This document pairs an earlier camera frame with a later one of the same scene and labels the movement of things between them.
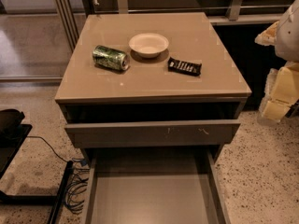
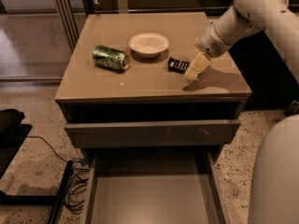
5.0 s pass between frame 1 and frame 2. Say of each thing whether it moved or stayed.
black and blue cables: stayed
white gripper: moved
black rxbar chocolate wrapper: stayed
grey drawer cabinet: stayed
